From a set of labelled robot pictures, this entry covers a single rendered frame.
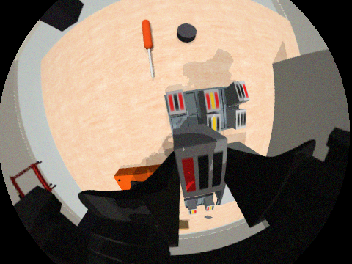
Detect orange screwdriver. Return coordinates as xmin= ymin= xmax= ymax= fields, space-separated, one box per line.
xmin=142 ymin=20 xmax=155 ymax=77

